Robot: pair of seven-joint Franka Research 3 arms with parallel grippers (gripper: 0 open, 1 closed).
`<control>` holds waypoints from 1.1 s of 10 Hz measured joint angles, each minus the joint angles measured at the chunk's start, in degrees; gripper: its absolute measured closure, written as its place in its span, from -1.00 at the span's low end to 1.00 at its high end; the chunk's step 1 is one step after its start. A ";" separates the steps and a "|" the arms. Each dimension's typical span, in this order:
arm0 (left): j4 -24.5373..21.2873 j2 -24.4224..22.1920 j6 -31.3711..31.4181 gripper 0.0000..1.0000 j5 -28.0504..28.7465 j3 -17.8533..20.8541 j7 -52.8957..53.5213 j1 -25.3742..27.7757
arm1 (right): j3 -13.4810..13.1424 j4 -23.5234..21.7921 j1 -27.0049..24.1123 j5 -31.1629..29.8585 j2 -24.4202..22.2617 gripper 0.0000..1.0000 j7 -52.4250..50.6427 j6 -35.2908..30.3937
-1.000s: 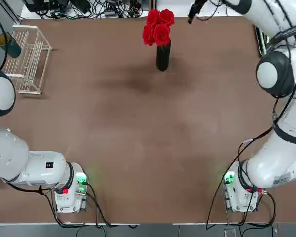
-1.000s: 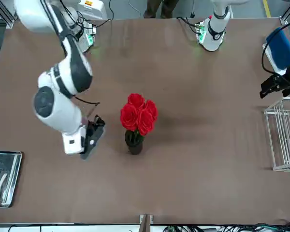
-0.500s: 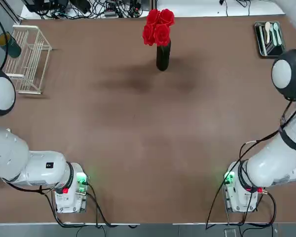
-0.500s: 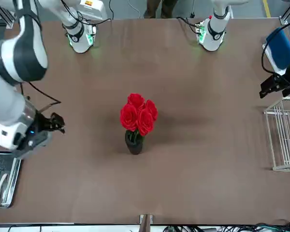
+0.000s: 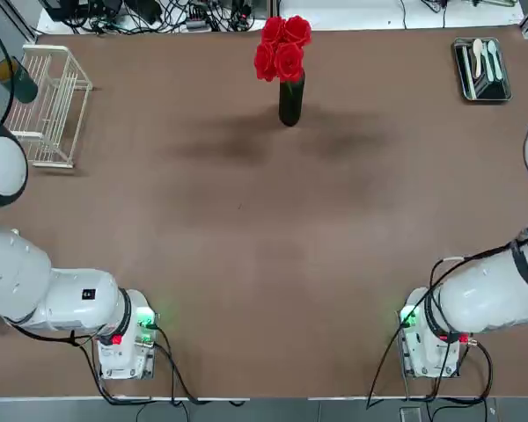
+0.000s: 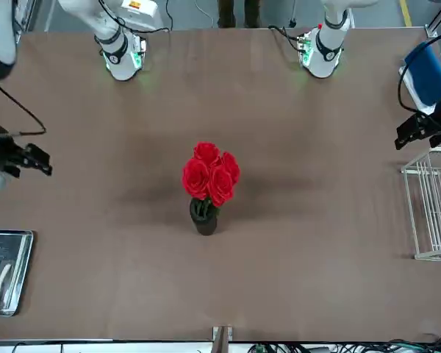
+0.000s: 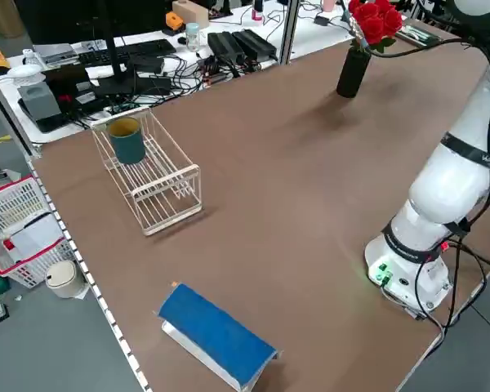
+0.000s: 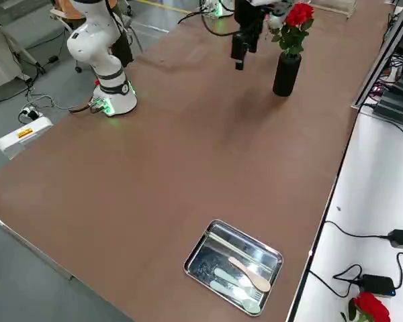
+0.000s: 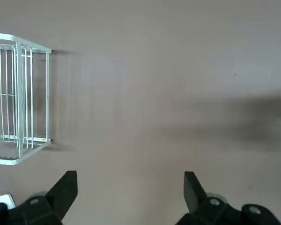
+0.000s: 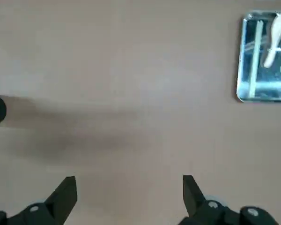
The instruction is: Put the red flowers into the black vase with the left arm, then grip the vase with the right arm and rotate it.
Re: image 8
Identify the spare red rose bouquet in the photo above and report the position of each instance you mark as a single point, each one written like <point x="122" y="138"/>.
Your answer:
<point x="372" y="307"/>

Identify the mint green fork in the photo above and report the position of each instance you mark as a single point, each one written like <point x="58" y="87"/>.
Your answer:
<point x="235" y="298"/>

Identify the silver metal tray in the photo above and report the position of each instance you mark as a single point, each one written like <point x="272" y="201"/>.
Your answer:
<point x="208" y="258"/>

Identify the small black box blue light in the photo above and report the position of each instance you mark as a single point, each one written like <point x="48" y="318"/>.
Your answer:
<point x="377" y="285"/>

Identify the beige wooden spoon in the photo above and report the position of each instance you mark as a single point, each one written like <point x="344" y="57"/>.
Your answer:
<point x="252" y="273"/>

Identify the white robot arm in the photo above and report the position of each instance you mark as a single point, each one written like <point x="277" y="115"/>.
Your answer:
<point x="97" y="50"/>
<point x="218" y="6"/>

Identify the mint green spoon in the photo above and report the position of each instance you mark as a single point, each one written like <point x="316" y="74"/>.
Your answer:
<point x="228" y="275"/>

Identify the white power strip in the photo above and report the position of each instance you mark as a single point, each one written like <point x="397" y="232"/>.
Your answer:
<point x="30" y="113"/>

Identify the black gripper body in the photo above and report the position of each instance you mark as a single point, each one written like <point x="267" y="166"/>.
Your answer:
<point x="250" y="16"/>

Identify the person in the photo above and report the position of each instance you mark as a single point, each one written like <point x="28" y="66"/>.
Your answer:
<point x="68" y="8"/>

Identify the white box yellow label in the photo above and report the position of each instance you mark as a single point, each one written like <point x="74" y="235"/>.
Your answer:
<point x="23" y="137"/>

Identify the red rose bouquet green stems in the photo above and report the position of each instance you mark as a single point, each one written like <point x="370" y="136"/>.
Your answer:
<point x="297" y="20"/>

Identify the black ribbed vase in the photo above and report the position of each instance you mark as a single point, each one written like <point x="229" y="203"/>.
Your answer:
<point x="286" y="75"/>

